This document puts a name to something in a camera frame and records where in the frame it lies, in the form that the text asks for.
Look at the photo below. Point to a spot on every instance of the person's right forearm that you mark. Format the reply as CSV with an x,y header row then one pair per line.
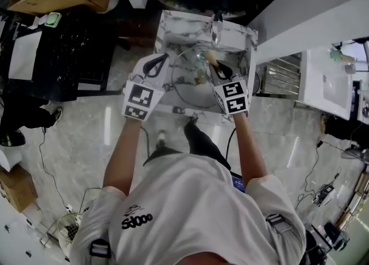
x,y
248,148

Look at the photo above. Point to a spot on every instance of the chrome faucet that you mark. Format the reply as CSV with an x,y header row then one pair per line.
x,y
216,27

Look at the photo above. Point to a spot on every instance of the black equipment pile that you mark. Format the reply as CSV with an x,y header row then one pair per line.
x,y
331,238

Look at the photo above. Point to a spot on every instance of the white marble sink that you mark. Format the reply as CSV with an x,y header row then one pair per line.
x,y
184,27

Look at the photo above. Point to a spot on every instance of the black marble counter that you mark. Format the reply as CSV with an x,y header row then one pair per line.
x,y
72,50

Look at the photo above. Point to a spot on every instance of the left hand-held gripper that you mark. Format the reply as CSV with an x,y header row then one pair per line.
x,y
141,96

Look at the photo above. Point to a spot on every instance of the person's white t-shirt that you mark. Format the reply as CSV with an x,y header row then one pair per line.
x,y
187,214

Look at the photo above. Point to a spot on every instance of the chrome metal rack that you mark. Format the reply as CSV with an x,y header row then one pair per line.
x,y
281,76

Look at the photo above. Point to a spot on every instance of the person's white shoe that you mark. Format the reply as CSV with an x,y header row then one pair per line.
x,y
161,139

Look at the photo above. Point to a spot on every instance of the chrome sink drain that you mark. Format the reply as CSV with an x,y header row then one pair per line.
x,y
201,57

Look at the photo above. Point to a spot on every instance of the black device blue screen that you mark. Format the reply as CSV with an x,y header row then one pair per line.
x,y
237,184

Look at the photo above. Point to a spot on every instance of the white bucket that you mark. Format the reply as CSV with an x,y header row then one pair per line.
x,y
112,2

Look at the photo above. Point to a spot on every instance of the yellow sponge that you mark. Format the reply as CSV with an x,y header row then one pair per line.
x,y
210,56

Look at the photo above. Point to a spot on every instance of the black green device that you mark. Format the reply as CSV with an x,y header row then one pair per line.
x,y
11,139

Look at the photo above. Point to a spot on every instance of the person's left forearm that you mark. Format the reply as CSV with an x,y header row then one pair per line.
x,y
121,154

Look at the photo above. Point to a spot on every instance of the pale green dish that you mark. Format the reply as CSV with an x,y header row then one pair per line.
x,y
53,20

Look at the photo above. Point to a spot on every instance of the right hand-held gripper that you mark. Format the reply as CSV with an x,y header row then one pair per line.
x,y
233,90

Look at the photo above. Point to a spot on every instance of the black power strip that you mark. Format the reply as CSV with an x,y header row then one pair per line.
x,y
324,194

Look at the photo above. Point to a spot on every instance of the white sink cabinet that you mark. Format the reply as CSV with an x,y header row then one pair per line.
x,y
317,85

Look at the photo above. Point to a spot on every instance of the small cardboard box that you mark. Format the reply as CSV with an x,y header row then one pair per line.
x,y
15,186

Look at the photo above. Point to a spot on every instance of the person's black trousers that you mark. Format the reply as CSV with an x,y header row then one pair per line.
x,y
201,142

